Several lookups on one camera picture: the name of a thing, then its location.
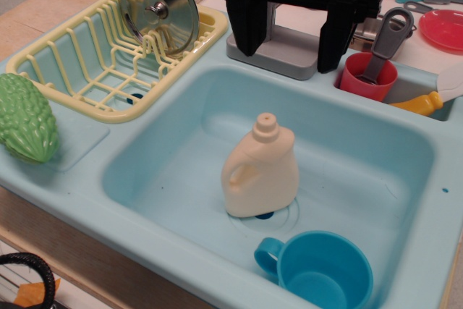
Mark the orange tape piece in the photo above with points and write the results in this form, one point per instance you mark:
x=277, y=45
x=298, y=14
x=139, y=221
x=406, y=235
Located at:
x=30, y=294

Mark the cream detergent bottle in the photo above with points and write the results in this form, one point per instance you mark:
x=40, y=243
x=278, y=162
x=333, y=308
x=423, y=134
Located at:
x=261, y=174

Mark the blue plastic cup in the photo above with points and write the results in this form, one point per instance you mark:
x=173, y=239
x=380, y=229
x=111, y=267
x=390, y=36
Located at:
x=323, y=268

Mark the steel pot lid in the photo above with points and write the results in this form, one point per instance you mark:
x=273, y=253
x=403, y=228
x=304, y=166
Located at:
x=176, y=21

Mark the yellow dish drying rack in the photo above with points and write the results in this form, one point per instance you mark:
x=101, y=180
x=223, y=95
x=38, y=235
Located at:
x=91, y=64

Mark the yellow plastic bottle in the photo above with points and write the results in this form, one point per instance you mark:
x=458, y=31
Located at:
x=424, y=105

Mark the steel pot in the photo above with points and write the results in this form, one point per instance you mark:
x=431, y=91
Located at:
x=365, y=33

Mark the red plastic plate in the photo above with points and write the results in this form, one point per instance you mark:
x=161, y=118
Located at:
x=442, y=28

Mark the light blue toy sink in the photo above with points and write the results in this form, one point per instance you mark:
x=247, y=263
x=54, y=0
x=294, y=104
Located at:
x=136, y=209

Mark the grey toy faucet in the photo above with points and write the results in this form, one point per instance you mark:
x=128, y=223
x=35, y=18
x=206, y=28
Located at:
x=284, y=51

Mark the green bitter melon toy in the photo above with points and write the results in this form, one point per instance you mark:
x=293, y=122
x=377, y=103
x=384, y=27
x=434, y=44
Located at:
x=29, y=130

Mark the red cup in compartment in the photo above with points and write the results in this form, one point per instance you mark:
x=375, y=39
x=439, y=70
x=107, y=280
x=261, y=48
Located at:
x=354, y=67

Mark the white utensil handle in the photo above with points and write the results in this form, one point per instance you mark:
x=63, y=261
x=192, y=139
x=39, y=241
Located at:
x=449, y=83

